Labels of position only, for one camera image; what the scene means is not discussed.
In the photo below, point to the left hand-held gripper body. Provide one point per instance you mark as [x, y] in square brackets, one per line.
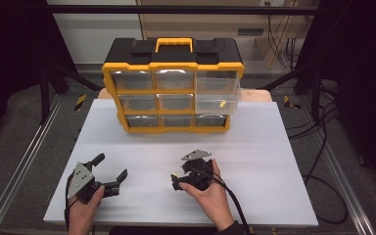
[81, 179]

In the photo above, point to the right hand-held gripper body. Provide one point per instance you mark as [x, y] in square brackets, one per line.
[199, 173]

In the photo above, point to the clear plastic organizer drawer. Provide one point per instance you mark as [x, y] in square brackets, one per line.
[215, 93]

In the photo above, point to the yellow black organizer cabinet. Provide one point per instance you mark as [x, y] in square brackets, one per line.
[173, 55]

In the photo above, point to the person's right hand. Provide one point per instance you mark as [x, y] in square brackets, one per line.
[213, 199]

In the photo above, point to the person's left hand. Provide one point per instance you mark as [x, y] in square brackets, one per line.
[83, 213]

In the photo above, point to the yellow black hazard tape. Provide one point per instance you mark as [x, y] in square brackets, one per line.
[80, 102]
[287, 102]

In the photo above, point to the black metal stand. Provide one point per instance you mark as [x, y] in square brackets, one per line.
[315, 94]
[44, 94]

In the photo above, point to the grid of clear drawers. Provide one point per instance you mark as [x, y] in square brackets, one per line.
[174, 80]

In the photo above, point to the wooden board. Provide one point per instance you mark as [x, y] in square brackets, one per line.
[256, 95]

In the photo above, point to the white cabinet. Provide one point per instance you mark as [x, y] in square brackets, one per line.
[94, 36]

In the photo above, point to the black curtain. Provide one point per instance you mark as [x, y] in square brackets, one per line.
[365, 81]
[9, 65]

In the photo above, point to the aluminium floor rail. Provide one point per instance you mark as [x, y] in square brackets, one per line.
[339, 169]
[23, 163]

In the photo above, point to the black horizontal frame bar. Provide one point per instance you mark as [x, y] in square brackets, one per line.
[111, 9]

